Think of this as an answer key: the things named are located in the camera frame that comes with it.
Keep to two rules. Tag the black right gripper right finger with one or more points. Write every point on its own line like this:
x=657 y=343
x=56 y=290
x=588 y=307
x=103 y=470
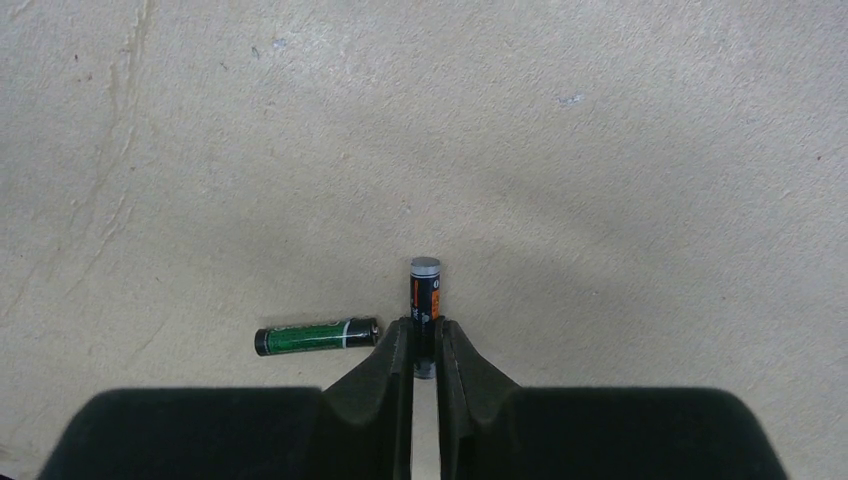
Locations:
x=490 y=427

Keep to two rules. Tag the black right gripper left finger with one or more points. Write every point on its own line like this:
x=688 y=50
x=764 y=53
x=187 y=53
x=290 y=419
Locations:
x=358 y=428

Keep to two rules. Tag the black orange AAA battery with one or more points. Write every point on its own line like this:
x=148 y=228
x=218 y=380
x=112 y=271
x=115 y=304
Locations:
x=425 y=274

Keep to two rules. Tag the green black AAA battery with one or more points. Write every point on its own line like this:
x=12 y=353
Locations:
x=340 y=334

